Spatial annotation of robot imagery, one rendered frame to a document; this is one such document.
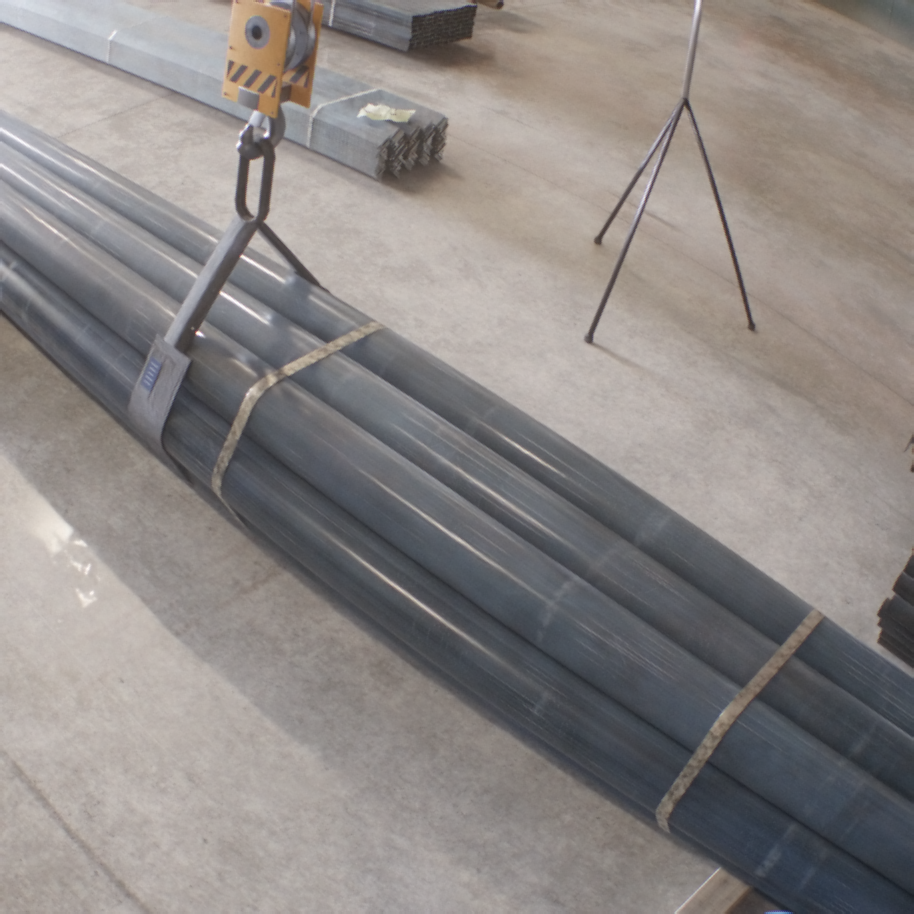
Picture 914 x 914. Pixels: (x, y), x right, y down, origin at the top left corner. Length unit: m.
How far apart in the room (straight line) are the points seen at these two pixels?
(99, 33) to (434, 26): 1.84
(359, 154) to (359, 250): 0.62
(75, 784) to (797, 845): 1.61
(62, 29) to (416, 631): 4.92
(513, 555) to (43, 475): 1.52
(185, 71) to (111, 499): 2.85
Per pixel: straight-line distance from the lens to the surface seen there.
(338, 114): 5.11
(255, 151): 2.95
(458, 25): 6.68
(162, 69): 6.02
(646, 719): 2.50
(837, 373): 4.57
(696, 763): 2.44
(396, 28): 6.44
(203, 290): 3.08
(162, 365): 3.12
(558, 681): 2.56
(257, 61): 2.83
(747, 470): 3.91
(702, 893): 2.70
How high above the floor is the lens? 2.32
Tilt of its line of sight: 40 degrees down
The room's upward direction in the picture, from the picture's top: 9 degrees clockwise
